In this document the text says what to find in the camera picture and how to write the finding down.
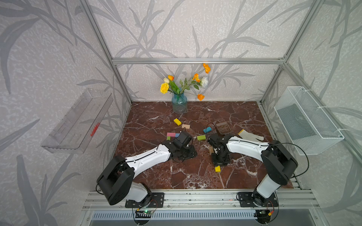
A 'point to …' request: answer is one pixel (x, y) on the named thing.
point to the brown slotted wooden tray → (223, 128)
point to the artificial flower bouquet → (168, 85)
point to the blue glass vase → (179, 103)
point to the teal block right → (207, 130)
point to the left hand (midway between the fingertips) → (196, 155)
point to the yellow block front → (218, 169)
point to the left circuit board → (145, 213)
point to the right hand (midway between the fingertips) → (214, 165)
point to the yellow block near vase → (177, 122)
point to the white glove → (250, 136)
